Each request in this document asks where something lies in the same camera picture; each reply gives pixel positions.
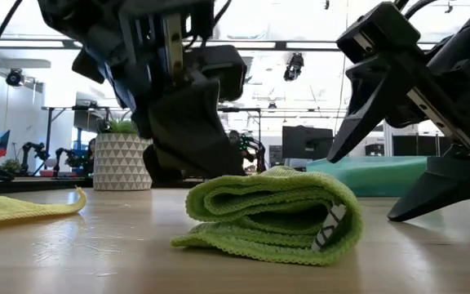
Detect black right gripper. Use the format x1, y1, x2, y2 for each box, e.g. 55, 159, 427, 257
326, 0, 470, 223

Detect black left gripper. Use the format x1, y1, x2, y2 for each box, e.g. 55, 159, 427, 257
37, 0, 247, 180

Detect lime microfiber towel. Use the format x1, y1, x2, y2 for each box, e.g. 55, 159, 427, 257
171, 165, 364, 266

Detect yellow microfiber towel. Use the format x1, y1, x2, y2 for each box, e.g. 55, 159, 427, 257
0, 187, 88, 229

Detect black partition panels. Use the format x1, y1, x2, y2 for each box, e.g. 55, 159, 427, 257
392, 134, 452, 157

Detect person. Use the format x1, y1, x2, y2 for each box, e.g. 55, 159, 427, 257
228, 129, 245, 154

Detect succulent in white patterned pot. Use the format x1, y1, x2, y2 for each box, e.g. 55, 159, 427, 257
93, 119, 153, 192

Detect teal translucent plastic bin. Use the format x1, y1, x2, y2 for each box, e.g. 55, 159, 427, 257
306, 156, 430, 198

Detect black monitor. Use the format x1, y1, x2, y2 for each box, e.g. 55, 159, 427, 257
282, 125, 334, 160

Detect black ceiling spotlight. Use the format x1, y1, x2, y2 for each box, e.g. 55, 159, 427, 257
5, 68, 24, 87
282, 52, 304, 82

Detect black stand pole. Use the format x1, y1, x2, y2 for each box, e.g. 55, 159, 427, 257
45, 108, 55, 164

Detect black beam with light strips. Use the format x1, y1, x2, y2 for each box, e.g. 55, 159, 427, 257
0, 38, 436, 52

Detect small green potted plant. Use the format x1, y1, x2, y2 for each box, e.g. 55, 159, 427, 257
1, 158, 23, 176

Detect small black wall screen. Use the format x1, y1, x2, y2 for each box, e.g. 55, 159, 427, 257
365, 143, 385, 157

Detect black background rig frame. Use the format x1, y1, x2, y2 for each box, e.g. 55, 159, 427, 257
218, 107, 262, 136

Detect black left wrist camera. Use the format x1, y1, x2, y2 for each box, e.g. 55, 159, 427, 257
188, 44, 247, 103

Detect black aluminium table frame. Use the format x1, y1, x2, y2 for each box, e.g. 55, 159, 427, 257
0, 178, 470, 198

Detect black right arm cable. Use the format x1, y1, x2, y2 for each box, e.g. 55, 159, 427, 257
392, 0, 442, 20

